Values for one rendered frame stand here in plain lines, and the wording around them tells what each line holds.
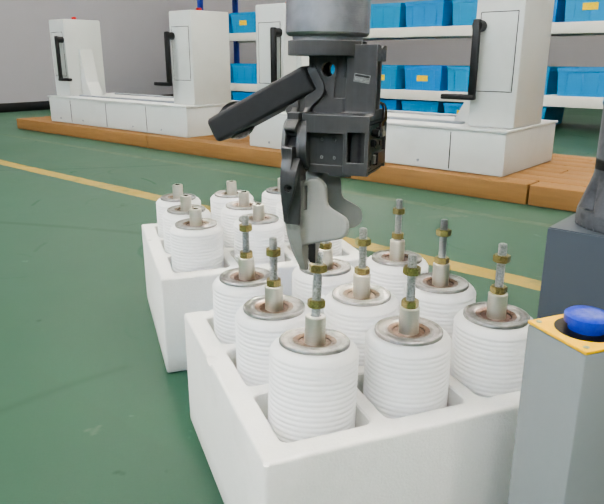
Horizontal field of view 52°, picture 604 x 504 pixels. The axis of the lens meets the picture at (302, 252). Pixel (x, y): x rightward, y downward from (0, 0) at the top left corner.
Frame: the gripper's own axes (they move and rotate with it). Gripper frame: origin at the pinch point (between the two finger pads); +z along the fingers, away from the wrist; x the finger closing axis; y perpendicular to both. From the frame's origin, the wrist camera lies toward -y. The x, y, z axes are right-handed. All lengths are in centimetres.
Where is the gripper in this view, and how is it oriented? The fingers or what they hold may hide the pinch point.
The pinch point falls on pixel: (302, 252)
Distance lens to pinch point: 62.5
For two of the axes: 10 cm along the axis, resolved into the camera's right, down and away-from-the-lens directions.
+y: 9.4, 1.1, -3.2
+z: -0.2, 9.6, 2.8
